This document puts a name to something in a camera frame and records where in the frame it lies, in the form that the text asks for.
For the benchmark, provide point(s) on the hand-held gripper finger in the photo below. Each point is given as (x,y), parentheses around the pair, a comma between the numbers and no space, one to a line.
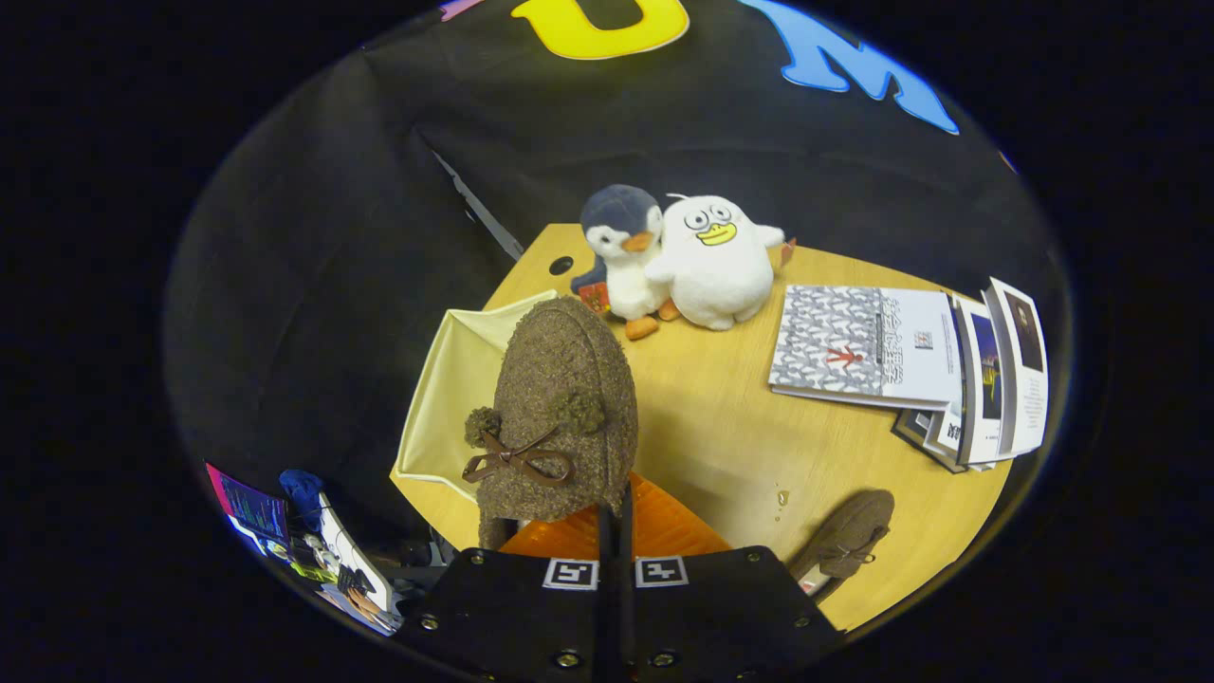
(627,607)
(607,607)

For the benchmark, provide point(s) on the brown fuzzy shoe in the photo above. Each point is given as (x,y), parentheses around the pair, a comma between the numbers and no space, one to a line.
(560,370)
(854,526)

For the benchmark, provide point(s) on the cream fabric storage box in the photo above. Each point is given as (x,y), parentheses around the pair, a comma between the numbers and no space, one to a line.
(455,398)

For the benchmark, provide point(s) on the blue cloth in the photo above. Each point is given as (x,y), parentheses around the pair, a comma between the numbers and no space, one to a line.
(302,489)

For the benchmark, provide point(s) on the white duck plush toy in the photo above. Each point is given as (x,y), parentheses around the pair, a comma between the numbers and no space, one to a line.
(721,280)

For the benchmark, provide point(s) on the black round table grommet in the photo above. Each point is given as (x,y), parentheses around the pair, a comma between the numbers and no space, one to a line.
(561,265)

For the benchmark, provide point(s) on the grey patterned white book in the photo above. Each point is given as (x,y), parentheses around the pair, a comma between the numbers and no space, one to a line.
(854,341)

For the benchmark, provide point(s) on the white book black characters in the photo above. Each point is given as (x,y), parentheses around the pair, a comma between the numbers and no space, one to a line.
(948,436)

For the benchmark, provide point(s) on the purple pink screen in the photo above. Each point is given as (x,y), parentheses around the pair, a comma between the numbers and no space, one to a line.
(251,507)

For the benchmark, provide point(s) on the grey penguin plush toy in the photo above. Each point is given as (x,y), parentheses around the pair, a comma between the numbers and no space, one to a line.
(621,213)

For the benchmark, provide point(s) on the grey metal bar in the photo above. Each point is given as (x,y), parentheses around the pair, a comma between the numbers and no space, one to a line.
(484,216)

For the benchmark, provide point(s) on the white book blue picture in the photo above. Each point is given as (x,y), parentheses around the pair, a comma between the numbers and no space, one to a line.
(982,379)

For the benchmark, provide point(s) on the white book dark portrait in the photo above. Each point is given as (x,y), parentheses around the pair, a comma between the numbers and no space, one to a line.
(1024,360)

